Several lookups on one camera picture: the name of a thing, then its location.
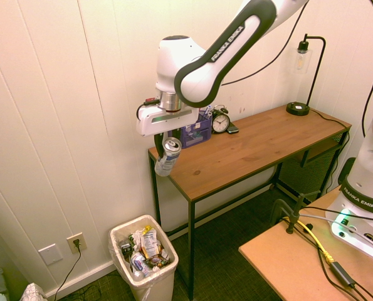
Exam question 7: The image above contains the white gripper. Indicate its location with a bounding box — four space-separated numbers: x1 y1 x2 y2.
135 103 201 158

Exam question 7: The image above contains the white drink can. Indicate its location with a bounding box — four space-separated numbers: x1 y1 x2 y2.
154 137 183 177

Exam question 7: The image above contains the discarded white can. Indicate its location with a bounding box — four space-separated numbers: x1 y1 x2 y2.
130 251 150 278

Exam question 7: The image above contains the white trash bin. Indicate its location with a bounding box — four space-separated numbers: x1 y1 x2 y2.
108 214 180 301

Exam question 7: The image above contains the purple desk organizer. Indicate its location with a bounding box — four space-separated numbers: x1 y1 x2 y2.
179 108 213 150

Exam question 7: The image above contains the black alarm clock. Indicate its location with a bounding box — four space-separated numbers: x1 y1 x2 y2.
211 104 232 134

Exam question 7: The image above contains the snack wrapper with label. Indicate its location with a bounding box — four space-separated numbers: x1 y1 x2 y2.
140 226 162 260

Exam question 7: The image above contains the black desk lamp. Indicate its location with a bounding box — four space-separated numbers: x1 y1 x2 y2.
285 33 327 117

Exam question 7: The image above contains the black table clamp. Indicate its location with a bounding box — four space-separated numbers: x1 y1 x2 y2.
268 189 322 236

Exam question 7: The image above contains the fibreboard robot mounting table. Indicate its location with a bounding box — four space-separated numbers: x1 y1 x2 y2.
238 184 373 301

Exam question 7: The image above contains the white patterned bedding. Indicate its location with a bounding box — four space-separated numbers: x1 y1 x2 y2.
19 282 50 301

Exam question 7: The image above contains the ethernet adapter dongle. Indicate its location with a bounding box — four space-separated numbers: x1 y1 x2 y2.
328 260 359 288

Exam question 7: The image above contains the wooden table black frame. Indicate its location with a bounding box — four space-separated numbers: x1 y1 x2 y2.
147 104 353 301

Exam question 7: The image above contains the wall power outlet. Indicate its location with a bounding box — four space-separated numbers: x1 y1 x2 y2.
66 231 88 255

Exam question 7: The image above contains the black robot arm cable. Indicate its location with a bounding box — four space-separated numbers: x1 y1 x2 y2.
220 0 373 138

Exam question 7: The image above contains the blank white wall plate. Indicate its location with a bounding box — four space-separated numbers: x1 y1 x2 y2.
37 243 64 267

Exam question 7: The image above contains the black power cord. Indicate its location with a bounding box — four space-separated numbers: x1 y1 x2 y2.
53 239 121 301

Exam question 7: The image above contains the black lamp cord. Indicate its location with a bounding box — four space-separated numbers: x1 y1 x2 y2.
308 108 352 192

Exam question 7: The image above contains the grey cable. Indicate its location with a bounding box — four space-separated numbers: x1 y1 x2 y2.
298 213 373 241

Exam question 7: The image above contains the yellow ethernet cable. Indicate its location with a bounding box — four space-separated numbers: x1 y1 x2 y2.
281 215 337 264

